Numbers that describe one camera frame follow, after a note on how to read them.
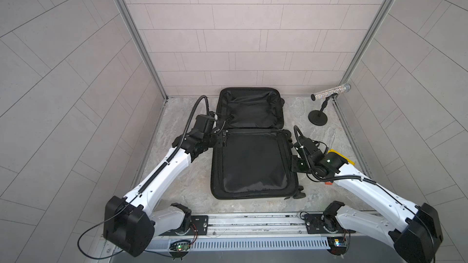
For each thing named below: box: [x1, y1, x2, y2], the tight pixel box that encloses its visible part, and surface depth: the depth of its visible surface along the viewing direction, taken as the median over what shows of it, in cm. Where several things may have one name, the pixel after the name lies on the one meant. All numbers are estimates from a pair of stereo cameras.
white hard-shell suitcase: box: [210, 87, 306, 201], surface depth 82 cm
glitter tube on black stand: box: [307, 83, 351, 127], surface depth 93 cm
